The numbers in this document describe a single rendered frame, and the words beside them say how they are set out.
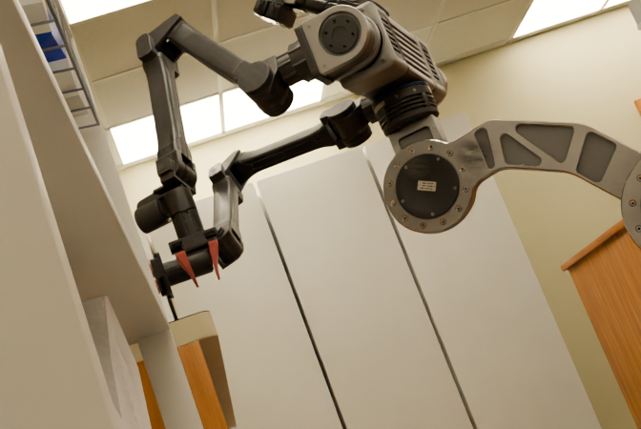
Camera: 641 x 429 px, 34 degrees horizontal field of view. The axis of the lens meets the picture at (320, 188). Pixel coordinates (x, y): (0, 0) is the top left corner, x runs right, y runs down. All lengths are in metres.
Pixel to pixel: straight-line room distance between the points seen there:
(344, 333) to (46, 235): 5.13
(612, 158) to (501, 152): 0.22
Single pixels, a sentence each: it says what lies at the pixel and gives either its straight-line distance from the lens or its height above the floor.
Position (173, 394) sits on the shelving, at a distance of 1.39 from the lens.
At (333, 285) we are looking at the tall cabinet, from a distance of 5.47.
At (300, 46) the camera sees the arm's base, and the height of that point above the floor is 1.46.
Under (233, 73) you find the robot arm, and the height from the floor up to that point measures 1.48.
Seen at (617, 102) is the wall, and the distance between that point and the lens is 6.60.
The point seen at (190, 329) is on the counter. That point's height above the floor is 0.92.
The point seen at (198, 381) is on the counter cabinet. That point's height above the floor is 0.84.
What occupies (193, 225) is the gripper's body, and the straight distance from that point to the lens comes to 2.14.
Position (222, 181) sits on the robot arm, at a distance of 2.73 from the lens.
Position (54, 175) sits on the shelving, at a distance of 0.72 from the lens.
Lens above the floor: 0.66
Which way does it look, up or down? 14 degrees up
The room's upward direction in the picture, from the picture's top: 21 degrees counter-clockwise
